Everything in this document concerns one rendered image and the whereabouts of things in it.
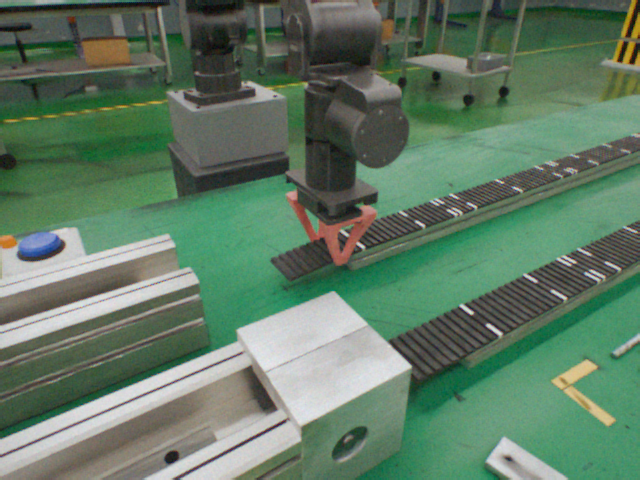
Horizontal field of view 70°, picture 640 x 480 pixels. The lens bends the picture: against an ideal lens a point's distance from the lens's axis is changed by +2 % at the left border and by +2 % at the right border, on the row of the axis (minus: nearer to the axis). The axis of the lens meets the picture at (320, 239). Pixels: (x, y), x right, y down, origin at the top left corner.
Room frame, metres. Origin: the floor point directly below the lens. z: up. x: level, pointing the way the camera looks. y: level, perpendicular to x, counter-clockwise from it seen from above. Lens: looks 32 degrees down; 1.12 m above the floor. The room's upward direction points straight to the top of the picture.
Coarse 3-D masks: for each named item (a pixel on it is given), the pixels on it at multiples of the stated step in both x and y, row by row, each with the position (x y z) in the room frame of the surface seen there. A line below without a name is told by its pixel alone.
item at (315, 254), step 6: (300, 246) 0.47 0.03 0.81; (306, 246) 0.48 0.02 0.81; (312, 246) 0.47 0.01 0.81; (306, 252) 0.46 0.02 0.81; (312, 252) 0.46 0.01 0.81; (318, 252) 0.46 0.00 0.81; (312, 258) 0.45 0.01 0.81; (318, 258) 0.45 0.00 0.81; (324, 258) 0.45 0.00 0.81; (318, 264) 0.44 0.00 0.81; (324, 264) 0.44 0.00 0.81
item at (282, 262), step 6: (276, 258) 0.45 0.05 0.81; (282, 258) 0.45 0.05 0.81; (288, 258) 0.45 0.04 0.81; (276, 264) 0.44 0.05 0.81; (282, 264) 0.44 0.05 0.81; (288, 264) 0.44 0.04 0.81; (294, 264) 0.44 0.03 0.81; (282, 270) 0.43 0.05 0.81; (288, 270) 0.43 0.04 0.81; (294, 270) 0.43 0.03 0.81; (300, 270) 0.43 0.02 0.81; (288, 276) 0.42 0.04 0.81; (294, 276) 0.42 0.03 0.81; (300, 276) 0.42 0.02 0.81
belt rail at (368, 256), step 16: (624, 160) 0.79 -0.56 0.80; (576, 176) 0.71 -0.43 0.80; (592, 176) 0.74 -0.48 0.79; (528, 192) 0.64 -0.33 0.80; (544, 192) 0.67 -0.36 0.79; (496, 208) 0.62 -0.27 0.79; (512, 208) 0.63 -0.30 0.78; (448, 224) 0.56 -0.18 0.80; (464, 224) 0.57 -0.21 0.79; (400, 240) 0.51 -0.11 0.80; (416, 240) 0.52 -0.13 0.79; (352, 256) 0.47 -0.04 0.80; (368, 256) 0.48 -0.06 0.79; (384, 256) 0.49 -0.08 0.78
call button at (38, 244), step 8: (48, 232) 0.44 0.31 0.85; (24, 240) 0.42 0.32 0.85; (32, 240) 0.42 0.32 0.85; (40, 240) 0.42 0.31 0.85; (48, 240) 0.42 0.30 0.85; (56, 240) 0.42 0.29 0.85; (24, 248) 0.41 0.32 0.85; (32, 248) 0.41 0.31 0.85; (40, 248) 0.41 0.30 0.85; (48, 248) 0.41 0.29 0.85; (56, 248) 0.42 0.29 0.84; (32, 256) 0.40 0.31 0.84
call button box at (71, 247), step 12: (72, 228) 0.47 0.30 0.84; (72, 240) 0.44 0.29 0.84; (0, 252) 0.42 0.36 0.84; (12, 252) 0.42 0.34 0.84; (60, 252) 0.42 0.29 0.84; (72, 252) 0.42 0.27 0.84; (84, 252) 0.42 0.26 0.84; (12, 264) 0.40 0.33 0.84; (24, 264) 0.40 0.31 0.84; (36, 264) 0.40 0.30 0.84; (48, 264) 0.40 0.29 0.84
